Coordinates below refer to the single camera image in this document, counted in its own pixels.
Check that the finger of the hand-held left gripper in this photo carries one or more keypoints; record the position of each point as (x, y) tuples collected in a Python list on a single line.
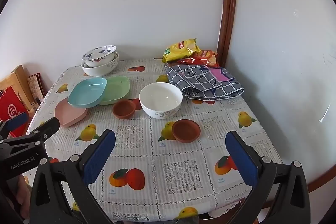
[(16, 119), (46, 128)]

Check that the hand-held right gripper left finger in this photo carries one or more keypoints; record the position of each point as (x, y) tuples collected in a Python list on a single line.
[(99, 157)]

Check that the small brown clay bowl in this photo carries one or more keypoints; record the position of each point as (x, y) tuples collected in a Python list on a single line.
[(187, 130), (123, 109)]

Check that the pink plastic plate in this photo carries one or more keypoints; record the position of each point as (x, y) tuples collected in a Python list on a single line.
[(69, 116)]

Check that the fruit print tablecloth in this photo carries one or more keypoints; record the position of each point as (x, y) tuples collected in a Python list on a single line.
[(162, 161)]

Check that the yellow chips bag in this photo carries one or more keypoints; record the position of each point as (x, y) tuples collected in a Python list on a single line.
[(179, 50)]

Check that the green plastic plate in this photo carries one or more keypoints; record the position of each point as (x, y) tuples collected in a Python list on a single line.
[(116, 90)]

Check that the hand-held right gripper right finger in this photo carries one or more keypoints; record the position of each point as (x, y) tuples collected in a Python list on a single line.
[(241, 158)]

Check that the teal plastic plate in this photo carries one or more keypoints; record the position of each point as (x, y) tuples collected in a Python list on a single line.
[(86, 92)]

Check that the red chips bag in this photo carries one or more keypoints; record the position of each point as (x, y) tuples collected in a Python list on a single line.
[(207, 58)]

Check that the red box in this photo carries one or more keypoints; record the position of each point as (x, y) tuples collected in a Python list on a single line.
[(10, 108)]

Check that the grey checked cloth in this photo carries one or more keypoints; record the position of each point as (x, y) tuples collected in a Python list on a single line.
[(204, 85)]

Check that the brown wooden door frame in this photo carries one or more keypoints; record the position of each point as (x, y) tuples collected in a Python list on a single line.
[(227, 3)]

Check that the white bowl blue flower print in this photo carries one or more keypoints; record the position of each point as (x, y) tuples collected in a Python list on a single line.
[(98, 56)]

